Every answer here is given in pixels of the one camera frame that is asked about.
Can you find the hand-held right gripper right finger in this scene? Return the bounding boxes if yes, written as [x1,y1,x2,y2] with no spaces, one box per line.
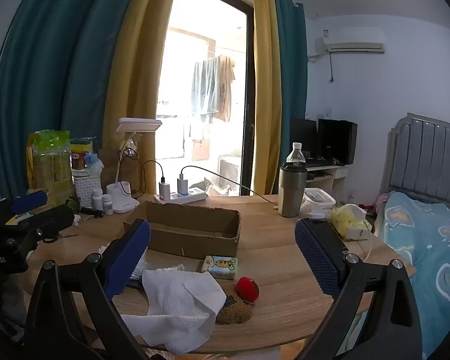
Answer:
[294,217,423,360]

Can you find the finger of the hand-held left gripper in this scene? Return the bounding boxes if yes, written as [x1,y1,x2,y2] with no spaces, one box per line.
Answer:
[19,206,76,239]
[10,190,49,215]

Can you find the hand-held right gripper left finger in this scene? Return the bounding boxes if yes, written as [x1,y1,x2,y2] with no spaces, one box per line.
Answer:
[24,217,151,360]

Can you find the white paper towel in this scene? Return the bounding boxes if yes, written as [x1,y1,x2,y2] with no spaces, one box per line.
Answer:
[119,309,217,355]
[142,265,228,316]

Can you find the brown cardboard box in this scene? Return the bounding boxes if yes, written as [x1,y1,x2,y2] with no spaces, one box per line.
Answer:
[123,200,243,262]

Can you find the brown plush bear keychain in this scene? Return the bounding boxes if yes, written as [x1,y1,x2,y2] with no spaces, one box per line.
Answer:
[215,276,260,325]

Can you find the black scissors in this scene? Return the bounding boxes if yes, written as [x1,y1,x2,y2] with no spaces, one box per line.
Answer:
[43,233,80,243]

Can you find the green and yellow package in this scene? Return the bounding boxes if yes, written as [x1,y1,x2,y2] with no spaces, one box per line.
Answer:
[26,130,73,200]

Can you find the white plastic basket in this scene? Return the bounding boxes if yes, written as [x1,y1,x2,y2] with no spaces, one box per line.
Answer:
[71,173,102,209]

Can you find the yellow tissue pack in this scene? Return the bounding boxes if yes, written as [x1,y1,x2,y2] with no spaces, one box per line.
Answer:
[329,203,368,241]

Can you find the white desk lamp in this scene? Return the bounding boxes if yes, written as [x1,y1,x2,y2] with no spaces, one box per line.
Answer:
[106,117,163,215]

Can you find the steel tumbler with black lid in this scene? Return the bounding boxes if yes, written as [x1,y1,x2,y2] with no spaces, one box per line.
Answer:
[278,163,308,218]

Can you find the small white desk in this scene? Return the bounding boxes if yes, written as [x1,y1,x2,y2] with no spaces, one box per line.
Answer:
[305,162,350,200]

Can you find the white power strip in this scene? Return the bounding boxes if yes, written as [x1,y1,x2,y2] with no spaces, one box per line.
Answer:
[153,187,207,206]

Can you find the cartoon print tissue pack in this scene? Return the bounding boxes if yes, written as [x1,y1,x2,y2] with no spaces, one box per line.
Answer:
[202,255,239,280]

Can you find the clear plastic water bottle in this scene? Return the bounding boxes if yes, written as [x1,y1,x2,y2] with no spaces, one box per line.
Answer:
[286,142,307,166]

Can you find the blue printed blanket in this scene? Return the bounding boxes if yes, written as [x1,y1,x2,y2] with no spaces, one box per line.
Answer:
[373,190,450,359]

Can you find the black monitor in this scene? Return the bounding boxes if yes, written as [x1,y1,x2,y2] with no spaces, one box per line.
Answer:
[289,118,318,159]

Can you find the white outdoor appliance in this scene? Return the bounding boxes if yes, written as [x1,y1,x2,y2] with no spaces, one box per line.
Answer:
[217,155,243,191]

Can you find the teal curtain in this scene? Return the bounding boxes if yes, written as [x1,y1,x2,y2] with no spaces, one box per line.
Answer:
[0,0,145,199]
[273,0,309,195]

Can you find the grey bed headboard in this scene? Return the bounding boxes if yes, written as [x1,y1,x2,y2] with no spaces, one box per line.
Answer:
[382,112,450,214]

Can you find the yellow curtain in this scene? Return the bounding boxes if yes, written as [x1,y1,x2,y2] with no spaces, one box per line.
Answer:
[99,0,182,199]
[247,0,283,196]

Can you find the hanging blue towel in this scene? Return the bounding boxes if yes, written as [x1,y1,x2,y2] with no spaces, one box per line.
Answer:
[190,57,221,124]

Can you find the hanging beige shirt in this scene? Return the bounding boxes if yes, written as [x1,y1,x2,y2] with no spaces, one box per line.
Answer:
[214,55,236,123]

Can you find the white air conditioner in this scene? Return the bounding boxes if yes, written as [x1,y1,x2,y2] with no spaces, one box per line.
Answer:
[322,26,386,54]

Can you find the white charging cable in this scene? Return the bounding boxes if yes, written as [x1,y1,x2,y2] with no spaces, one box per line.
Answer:
[362,220,376,261]

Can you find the black charging cable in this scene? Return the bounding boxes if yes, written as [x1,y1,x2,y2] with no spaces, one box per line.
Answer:
[121,148,166,197]
[180,165,276,205]

